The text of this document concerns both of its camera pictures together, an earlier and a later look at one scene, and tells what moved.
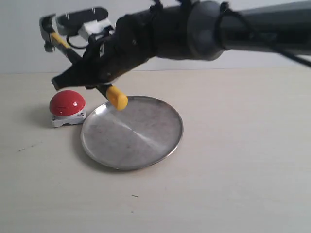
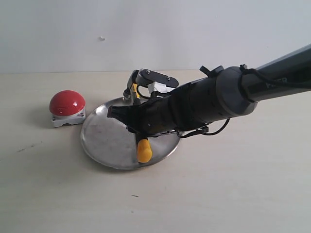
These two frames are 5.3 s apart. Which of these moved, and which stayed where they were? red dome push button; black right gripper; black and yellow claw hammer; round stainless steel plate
Moved: black and yellow claw hammer; black right gripper
Stayed: round stainless steel plate; red dome push button
